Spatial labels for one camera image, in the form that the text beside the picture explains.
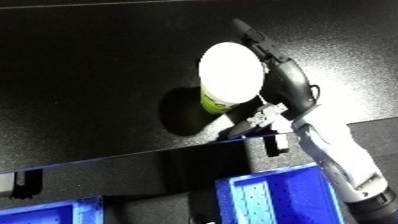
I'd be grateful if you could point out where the white paper cup green band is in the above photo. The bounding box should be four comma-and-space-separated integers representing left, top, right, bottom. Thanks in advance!
197, 41, 267, 116

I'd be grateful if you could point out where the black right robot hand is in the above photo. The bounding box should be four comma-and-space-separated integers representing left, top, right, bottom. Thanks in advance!
227, 18, 324, 140

